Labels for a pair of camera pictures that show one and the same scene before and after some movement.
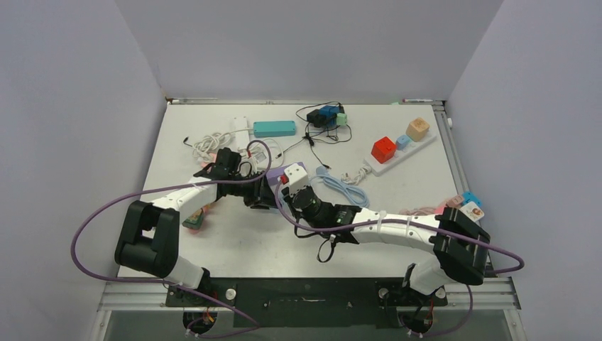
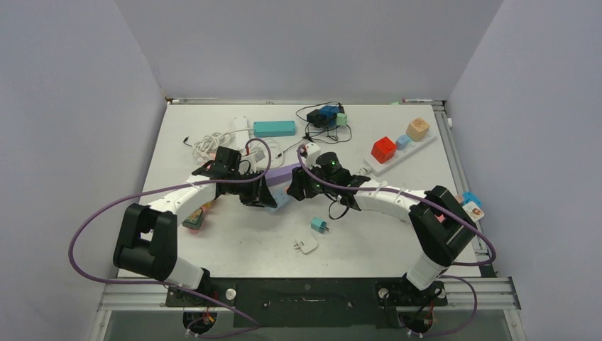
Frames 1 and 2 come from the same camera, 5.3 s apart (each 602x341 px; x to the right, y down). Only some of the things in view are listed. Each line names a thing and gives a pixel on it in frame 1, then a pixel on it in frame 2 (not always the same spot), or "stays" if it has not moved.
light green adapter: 341,118 stays
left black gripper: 260,196 stays
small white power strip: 242,137 stays
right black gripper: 297,213 -> 301,187
